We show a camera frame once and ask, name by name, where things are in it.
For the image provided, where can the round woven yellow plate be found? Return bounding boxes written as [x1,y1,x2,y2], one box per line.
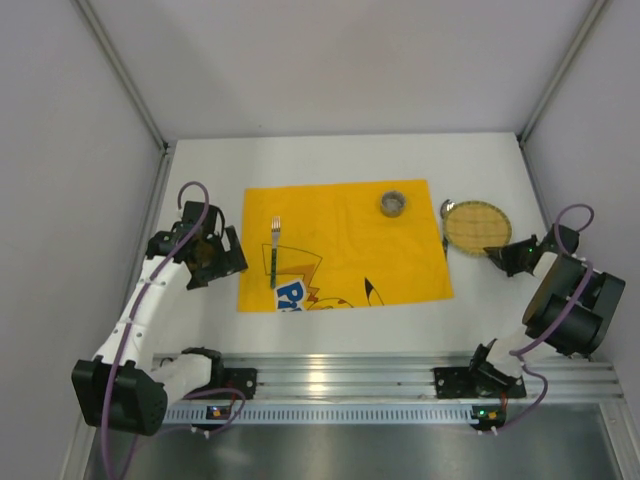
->
[445,200,512,257]

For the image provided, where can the fork with teal handle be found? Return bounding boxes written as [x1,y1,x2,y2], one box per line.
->
[270,216,281,290]

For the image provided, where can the yellow printed cloth placemat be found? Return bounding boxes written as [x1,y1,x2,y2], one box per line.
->
[237,179,454,313]

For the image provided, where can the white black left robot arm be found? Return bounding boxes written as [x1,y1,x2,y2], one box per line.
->
[71,201,248,436]

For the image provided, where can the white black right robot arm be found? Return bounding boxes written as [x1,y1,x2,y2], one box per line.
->
[469,225,626,397]

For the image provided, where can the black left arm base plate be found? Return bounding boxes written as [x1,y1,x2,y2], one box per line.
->
[211,367,258,400]

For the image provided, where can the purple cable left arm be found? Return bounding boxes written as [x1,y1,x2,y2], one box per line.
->
[102,181,248,480]

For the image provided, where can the aluminium mounting rail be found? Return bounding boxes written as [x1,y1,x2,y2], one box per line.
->
[223,354,624,403]

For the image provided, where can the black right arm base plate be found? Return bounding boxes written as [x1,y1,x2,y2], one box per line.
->
[433,367,527,399]

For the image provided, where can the slotted grey cable duct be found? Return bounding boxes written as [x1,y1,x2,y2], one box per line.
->
[164,404,504,425]

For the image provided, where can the aluminium frame post right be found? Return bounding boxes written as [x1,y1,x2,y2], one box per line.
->
[516,0,612,148]

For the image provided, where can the aluminium frame post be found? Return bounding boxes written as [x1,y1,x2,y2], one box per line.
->
[516,0,612,148]
[71,0,168,151]

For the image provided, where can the aluminium frame post left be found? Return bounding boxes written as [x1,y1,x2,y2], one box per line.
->
[71,0,168,151]

